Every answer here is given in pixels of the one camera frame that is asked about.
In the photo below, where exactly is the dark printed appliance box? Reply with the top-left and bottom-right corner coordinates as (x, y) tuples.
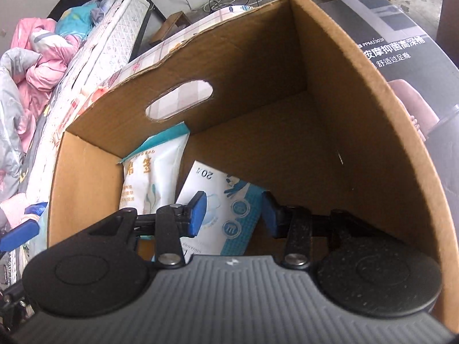
(320, 0), (458, 219)

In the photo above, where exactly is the checkered floral tablecloth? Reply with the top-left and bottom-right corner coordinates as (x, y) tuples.
(51, 5), (251, 147)

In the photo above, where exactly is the white cotton swab pack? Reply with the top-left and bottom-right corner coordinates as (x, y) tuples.
(119, 123), (190, 214)

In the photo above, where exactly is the blue white glove pack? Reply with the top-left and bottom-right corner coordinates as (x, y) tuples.
(177, 161), (264, 262)

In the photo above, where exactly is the small brown wooden stool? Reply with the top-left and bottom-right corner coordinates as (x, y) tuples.
(149, 11), (191, 47)

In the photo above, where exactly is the brown cardboard box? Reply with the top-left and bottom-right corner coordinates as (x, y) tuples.
(47, 0), (458, 331)

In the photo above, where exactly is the pink grey quilt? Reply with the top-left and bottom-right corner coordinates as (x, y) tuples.
(1, 18), (81, 200)

